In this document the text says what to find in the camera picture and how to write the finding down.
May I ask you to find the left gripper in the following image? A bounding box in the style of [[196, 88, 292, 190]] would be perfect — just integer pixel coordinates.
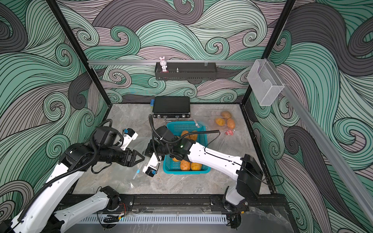
[[99, 145, 145, 167]]

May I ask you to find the clear blue-zipper bag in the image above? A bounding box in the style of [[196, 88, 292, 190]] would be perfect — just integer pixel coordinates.
[[124, 137, 162, 193]]

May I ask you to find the clear pink-zipper bag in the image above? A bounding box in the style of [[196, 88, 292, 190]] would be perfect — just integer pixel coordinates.
[[194, 109, 237, 136]]

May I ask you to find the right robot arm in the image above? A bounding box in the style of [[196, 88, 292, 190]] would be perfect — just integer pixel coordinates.
[[143, 115, 263, 207]]

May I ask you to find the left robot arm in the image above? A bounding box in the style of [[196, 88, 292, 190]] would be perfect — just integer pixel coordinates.
[[1, 123, 145, 233]]

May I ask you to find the teal plastic basket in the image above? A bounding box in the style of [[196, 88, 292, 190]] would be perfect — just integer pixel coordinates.
[[163, 121, 211, 175]]

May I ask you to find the black aluminium case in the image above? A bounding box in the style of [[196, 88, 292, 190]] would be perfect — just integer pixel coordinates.
[[152, 96, 191, 119]]

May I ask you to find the pink small toy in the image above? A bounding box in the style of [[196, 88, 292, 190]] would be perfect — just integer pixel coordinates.
[[224, 129, 234, 136]]

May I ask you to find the white pink bunny figurine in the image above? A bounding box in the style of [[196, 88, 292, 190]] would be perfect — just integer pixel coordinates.
[[159, 56, 169, 72]]

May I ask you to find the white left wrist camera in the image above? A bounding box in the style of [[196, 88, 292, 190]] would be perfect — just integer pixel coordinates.
[[120, 128, 138, 150]]

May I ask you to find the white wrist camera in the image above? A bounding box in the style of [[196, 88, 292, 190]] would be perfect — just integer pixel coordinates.
[[120, 128, 138, 150], [142, 153, 161, 177]]

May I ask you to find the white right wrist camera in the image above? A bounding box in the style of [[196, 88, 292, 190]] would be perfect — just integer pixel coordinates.
[[142, 153, 161, 177]]

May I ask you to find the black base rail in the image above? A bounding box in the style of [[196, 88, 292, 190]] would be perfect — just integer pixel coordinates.
[[62, 193, 251, 209]]

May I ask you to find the white slotted cable duct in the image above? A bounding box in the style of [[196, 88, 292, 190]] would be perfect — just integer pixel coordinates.
[[78, 214, 228, 225]]

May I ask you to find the black wall shelf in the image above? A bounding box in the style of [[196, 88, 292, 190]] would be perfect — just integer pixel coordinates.
[[154, 62, 218, 81]]

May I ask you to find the clear acrylic wall holder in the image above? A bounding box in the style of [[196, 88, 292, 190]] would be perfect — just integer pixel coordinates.
[[247, 59, 284, 106]]

